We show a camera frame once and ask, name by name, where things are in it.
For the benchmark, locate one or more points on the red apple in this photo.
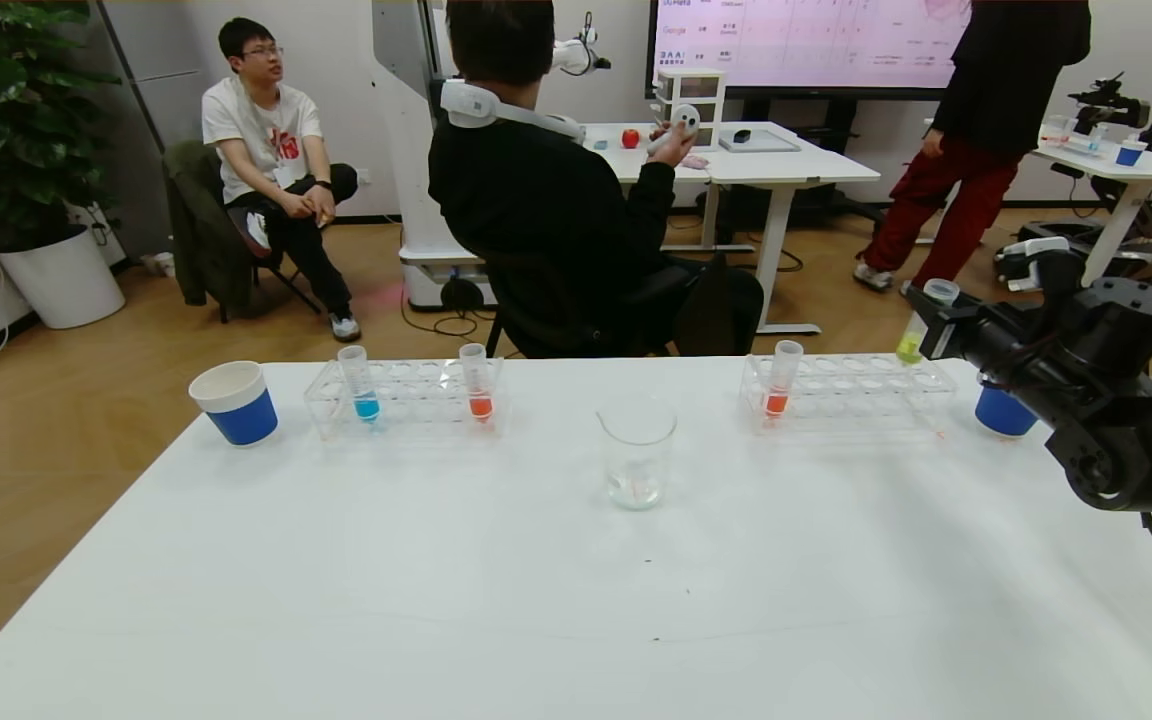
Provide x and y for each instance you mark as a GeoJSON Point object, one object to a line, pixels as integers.
{"type": "Point", "coordinates": [630, 139]}

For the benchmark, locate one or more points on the person in red trousers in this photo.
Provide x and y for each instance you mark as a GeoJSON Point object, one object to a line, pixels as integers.
{"type": "Point", "coordinates": [1006, 70]}

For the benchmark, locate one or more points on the grey flat tray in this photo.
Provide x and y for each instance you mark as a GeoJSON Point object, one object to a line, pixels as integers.
{"type": "Point", "coordinates": [771, 145]}

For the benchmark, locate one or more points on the white neck-worn headset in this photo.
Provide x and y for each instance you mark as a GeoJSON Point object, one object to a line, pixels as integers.
{"type": "Point", "coordinates": [466, 105]}

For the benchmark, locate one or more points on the blue-pigment clear test tube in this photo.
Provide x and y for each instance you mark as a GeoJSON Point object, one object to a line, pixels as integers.
{"type": "Point", "coordinates": [366, 405]}

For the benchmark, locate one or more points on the person in black sweater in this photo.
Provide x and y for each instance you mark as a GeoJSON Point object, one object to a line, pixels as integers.
{"type": "Point", "coordinates": [536, 200]}

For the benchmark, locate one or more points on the white small drawer unit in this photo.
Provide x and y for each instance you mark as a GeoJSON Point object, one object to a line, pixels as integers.
{"type": "Point", "coordinates": [696, 88]}

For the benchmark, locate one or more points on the white humanoid robot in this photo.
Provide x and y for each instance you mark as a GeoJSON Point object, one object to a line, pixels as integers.
{"type": "Point", "coordinates": [416, 200]}

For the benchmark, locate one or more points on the small background tube rack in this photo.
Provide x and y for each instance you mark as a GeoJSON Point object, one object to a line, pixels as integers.
{"type": "Point", "coordinates": [1071, 140]}

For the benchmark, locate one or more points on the grey tall cabinet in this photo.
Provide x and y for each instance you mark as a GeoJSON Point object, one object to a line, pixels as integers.
{"type": "Point", "coordinates": [156, 60]}

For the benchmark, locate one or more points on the clear acrylic test tube rack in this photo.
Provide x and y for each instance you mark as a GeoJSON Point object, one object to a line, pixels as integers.
{"type": "Point", "coordinates": [416, 400]}
{"type": "Point", "coordinates": [836, 395]}

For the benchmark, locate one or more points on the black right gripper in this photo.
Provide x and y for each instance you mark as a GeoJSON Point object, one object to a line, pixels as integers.
{"type": "Point", "coordinates": [939, 322]}

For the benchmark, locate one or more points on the person in white t-shirt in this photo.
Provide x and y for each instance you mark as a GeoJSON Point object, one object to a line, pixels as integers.
{"type": "Point", "coordinates": [266, 130]}

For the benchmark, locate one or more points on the yellow-pigment clear test tube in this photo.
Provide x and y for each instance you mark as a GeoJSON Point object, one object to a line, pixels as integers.
{"type": "Point", "coordinates": [911, 348]}

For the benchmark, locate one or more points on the black display stand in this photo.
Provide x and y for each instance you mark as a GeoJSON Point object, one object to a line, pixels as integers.
{"type": "Point", "coordinates": [816, 205]}

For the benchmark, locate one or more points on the large wall display screen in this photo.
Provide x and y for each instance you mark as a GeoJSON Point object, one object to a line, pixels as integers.
{"type": "Point", "coordinates": [816, 45]}

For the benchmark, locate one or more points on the blue and white paper cup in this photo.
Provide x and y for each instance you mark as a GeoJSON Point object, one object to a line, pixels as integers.
{"type": "Point", "coordinates": [244, 418]}
{"type": "Point", "coordinates": [1001, 412]}

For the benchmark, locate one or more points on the black background robot arm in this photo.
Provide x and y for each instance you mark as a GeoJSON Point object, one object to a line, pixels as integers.
{"type": "Point", "coordinates": [1106, 100]}

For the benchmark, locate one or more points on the black office chair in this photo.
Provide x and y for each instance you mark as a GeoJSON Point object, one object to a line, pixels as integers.
{"type": "Point", "coordinates": [651, 285]}

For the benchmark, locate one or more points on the white handheld controller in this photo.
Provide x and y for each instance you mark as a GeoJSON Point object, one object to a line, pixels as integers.
{"type": "Point", "coordinates": [681, 122]}

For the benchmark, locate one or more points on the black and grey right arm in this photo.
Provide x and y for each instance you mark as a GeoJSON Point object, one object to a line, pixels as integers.
{"type": "Point", "coordinates": [1126, 450]}

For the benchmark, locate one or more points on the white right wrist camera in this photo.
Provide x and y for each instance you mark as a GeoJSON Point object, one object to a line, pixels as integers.
{"type": "Point", "coordinates": [1031, 262]}

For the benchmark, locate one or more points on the large green potted plant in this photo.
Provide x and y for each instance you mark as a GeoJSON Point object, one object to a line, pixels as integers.
{"type": "Point", "coordinates": [6, 120]}

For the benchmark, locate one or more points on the clear glass beaker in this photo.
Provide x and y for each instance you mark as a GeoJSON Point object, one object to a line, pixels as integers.
{"type": "Point", "coordinates": [636, 480]}

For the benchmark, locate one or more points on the small blue paper cup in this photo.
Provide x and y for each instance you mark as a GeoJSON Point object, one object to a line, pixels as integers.
{"type": "Point", "coordinates": [1128, 155]}

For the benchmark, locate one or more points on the orange-pigment clear test tube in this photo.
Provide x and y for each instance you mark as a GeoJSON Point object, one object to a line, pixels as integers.
{"type": "Point", "coordinates": [479, 405]}
{"type": "Point", "coordinates": [776, 402]}

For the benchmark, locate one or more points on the chair with dark jacket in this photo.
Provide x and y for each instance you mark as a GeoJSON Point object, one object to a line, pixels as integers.
{"type": "Point", "coordinates": [201, 238]}

